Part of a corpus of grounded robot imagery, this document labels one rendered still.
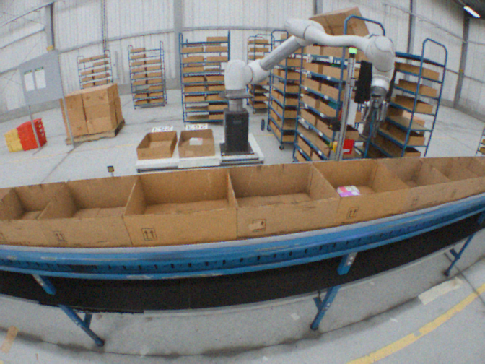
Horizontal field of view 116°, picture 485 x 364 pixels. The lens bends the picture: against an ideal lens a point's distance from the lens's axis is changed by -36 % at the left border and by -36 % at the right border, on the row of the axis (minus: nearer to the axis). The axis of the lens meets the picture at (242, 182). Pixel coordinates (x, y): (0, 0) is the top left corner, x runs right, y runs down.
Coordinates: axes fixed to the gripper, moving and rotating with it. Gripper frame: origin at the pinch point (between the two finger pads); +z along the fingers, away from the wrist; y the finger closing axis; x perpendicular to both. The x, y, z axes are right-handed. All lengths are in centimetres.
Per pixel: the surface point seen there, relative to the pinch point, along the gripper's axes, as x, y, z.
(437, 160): -76, -7, -11
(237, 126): 23, 99, 10
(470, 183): -78, -35, -2
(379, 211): -8.0, -12.9, 34.0
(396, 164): -38.6, 3.8, 5.6
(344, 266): -6, -8, 63
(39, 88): 337, 427, 14
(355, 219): 2.7, -9.3, 40.1
